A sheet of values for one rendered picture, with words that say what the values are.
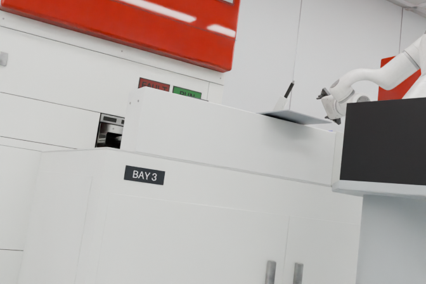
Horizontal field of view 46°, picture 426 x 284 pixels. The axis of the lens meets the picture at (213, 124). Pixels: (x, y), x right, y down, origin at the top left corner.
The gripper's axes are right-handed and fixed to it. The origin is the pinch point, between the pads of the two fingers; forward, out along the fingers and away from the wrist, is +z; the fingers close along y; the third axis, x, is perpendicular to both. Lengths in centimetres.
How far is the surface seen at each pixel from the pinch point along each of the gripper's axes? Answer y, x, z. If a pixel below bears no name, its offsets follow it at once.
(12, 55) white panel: -65, -104, -36
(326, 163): -1, -44, -80
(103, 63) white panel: -53, -80, -28
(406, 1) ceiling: -14, 210, 199
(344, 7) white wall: -34, 146, 192
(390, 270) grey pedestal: 16, -53, -109
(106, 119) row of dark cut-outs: -35, -87, -30
